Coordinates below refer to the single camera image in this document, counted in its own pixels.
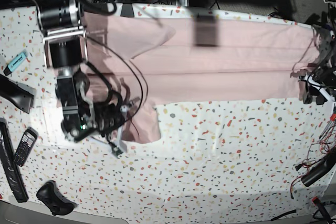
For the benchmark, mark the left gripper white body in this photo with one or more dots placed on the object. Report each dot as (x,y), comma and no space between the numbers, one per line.
(320,94)

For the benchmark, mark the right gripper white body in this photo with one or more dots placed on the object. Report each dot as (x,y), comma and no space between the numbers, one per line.
(113,141)

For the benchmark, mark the pink T-shirt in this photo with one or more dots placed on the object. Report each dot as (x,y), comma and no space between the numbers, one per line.
(196,60)

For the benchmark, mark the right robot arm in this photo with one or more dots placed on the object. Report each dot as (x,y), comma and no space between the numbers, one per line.
(64,34)

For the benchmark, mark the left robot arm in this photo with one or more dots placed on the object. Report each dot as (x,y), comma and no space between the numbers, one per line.
(320,81)

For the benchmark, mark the black cylindrical tool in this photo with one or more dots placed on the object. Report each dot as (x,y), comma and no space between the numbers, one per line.
(318,171)

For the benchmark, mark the black game controller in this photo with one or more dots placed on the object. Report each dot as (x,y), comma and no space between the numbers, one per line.
(52,198)

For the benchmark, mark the terrazzo pattern table cover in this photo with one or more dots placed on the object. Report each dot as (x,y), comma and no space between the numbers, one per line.
(215,162)

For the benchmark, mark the small black red tool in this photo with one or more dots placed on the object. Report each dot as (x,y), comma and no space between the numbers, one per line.
(321,209)

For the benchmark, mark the long black bar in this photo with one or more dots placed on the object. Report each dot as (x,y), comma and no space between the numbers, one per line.
(10,167)

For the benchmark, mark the turquoise highlighter pen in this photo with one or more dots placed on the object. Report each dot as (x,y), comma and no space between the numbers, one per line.
(15,62)

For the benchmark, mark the red handled screwdriver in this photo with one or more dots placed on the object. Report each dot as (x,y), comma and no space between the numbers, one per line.
(327,127)

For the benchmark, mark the black cordless phone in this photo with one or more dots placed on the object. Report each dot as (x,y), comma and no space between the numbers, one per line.
(25,146)

